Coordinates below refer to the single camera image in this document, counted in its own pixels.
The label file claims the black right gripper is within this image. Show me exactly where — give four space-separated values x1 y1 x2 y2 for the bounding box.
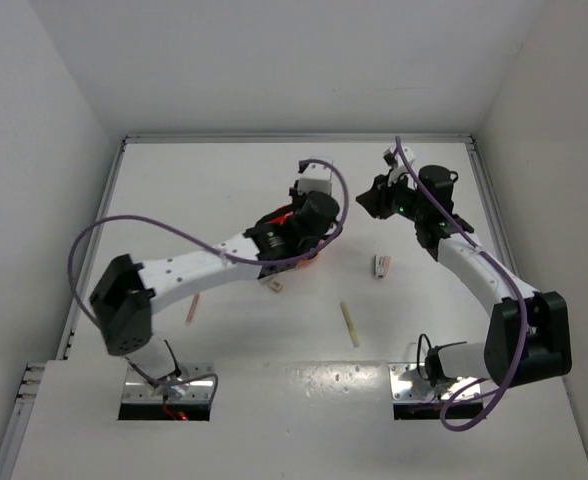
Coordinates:
357 168 427 223

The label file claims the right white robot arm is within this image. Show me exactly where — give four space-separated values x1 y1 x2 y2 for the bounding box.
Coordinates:
356 165 572 386

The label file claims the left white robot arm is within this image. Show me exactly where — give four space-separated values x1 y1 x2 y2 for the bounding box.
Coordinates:
89 191 339 389

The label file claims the orange round divided container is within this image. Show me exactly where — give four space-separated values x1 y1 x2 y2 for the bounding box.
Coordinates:
266 203 317 269

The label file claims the small tan barcode box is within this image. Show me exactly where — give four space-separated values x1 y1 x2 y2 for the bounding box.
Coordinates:
265 278 283 293

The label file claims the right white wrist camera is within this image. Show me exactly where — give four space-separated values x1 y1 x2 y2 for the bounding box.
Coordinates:
383 146 415 173

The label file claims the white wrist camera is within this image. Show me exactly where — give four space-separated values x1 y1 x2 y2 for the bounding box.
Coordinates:
383 146 415 173
295 162 333 195

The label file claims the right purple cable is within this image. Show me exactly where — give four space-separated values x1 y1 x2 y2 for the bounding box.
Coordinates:
394 135 530 432

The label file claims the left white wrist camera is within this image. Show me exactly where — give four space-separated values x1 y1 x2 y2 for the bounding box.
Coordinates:
295 162 333 195

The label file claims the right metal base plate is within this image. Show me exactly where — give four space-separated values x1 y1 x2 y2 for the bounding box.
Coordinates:
388 362 482 405

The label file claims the metal base plate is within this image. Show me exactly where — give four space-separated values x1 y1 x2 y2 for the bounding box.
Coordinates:
121 363 217 405
388 362 482 405

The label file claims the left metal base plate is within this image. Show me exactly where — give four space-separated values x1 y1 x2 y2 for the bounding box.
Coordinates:
121 363 217 405

